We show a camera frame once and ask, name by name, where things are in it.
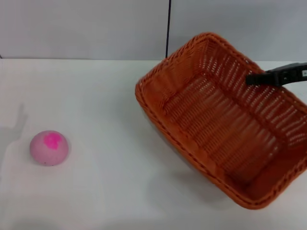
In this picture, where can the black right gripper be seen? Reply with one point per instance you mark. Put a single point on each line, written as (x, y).
(293, 73)

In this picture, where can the orange woven wicker basket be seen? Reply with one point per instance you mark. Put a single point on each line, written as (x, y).
(216, 134)

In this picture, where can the pink ball with magenta patch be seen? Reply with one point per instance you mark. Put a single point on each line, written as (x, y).
(43, 153)

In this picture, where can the black vertical wall strip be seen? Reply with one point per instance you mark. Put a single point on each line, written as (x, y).
(168, 26)

